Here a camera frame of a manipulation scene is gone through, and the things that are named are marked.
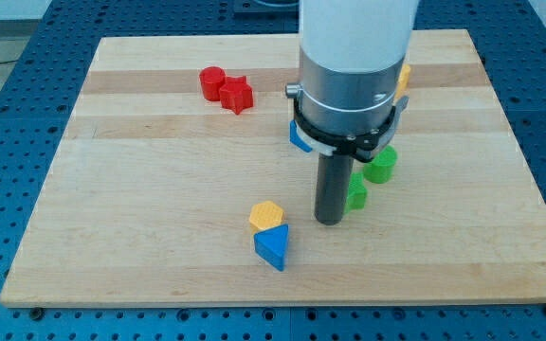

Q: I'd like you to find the blue triangle block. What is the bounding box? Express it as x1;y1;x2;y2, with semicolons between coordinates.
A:
253;224;289;272

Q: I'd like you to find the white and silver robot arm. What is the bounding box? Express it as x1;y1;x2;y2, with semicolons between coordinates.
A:
286;0;419;162

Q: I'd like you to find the yellow block behind arm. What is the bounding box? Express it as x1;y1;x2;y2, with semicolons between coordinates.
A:
394;63;411;101

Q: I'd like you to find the blue cube block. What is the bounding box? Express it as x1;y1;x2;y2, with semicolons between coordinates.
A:
289;120;312;153

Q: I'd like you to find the yellow hexagon block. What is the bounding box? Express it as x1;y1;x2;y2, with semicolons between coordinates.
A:
248;201;284;234

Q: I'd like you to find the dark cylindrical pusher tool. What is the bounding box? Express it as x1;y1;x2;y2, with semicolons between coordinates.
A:
314;154;354;225

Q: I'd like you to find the red star block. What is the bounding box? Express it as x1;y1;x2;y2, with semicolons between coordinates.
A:
219;76;254;115

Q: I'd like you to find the green star block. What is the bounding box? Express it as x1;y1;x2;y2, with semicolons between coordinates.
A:
344;172;368;213

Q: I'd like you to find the green cylinder block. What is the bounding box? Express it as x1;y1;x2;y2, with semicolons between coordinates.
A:
363;146;398;184

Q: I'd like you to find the red cylinder block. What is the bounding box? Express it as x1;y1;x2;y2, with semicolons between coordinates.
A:
199;66;226;101

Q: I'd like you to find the wooden board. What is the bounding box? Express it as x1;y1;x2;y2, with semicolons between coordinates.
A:
0;29;546;308

